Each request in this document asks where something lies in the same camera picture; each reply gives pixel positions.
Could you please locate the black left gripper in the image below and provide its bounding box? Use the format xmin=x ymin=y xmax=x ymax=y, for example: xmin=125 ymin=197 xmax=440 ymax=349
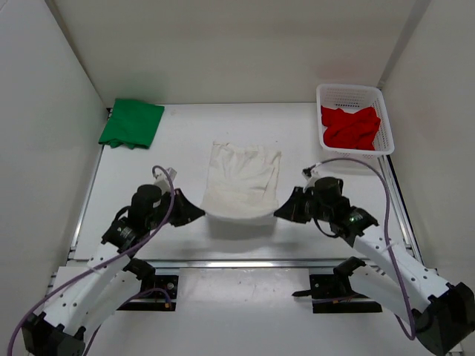
xmin=146 ymin=187 xmax=204 ymax=229

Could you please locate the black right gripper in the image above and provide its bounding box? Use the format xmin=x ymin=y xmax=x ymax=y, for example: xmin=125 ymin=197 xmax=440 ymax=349
xmin=275 ymin=187 xmax=333 ymax=225

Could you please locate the white t shirt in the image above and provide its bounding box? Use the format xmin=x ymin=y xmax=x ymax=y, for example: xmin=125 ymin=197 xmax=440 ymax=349
xmin=200 ymin=142 xmax=281 ymax=225

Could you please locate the green t shirt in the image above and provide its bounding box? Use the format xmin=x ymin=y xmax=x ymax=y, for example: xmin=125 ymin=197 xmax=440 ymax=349
xmin=99 ymin=99 xmax=165 ymax=149

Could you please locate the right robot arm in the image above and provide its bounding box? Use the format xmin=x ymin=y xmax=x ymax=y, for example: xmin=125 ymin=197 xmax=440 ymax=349
xmin=274 ymin=177 xmax=474 ymax=355

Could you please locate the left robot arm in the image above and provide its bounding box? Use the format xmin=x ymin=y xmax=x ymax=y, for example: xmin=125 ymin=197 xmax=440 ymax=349
xmin=21 ymin=185 xmax=205 ymax=355

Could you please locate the red t shirt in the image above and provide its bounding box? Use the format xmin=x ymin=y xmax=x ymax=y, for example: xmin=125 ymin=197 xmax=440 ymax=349
xmin=321 ymin=107 xmax=381 ymax=151

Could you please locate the white plastic basket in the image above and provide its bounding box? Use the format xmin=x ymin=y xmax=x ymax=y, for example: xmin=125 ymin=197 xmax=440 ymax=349
xmin=316 ymin=84 xmax=394 ymax=159

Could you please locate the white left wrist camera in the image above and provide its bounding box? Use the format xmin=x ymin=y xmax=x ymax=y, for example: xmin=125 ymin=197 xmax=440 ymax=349
xmin=152 ymin=165 xmax=177 ymax=194

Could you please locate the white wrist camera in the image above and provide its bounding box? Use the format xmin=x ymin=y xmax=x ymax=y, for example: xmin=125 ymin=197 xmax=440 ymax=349
xmin=152 ymin=165 xmax=177 ymax=194
xmin=302 ymin=162 xmax=322 ymax=191

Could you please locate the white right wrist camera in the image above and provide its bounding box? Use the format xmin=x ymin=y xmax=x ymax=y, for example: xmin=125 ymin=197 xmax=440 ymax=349
xmin=302 ymin=162 xmax=322 ymax=191

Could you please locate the aluminium table rail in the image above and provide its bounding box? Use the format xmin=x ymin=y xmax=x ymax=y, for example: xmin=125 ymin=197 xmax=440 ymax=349
xmin=148 ymin=258 xmax=345 ymax=269

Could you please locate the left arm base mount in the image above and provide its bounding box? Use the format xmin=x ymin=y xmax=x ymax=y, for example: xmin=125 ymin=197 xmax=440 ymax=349
xmin=118 ymin=268 xmax=179 ymax=312

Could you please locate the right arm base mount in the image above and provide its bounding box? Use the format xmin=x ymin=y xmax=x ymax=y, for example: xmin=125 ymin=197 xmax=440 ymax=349
xmin=292 ymin=257 xmax=382 ymax=314

